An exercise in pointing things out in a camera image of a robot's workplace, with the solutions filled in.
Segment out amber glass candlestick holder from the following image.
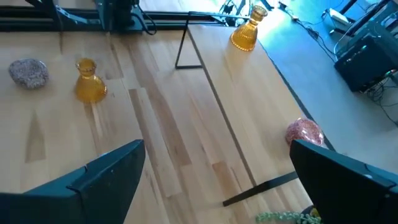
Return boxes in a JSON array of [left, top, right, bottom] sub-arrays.
[[74, 58, 108, 104], [229, 5, 269, 52]]

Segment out pink patterned candle tin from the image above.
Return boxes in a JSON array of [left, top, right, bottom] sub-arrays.
[[285, 117, 326, 147]]

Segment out black metal table frame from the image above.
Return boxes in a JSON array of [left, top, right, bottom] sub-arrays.
[[0, 4, 224, 32]]

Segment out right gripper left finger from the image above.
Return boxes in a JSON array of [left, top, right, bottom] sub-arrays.
[[0, 139, 146, 224]]

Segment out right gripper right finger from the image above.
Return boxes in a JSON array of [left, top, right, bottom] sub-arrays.
[[289, 139, 398, 224]]

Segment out black equipment case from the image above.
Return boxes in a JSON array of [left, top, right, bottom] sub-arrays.
[[334, 30, 398, 93]]

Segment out potted green succulent plant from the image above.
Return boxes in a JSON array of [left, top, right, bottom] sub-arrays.
[[255, 207, 323, 224]]

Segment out wooden shelf riser black frame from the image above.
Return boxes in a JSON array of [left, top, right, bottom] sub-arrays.
[[174, 11, 336, 208]]

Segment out white power strip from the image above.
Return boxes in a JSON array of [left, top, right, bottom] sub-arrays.
[[328, 7, 352, 27]]

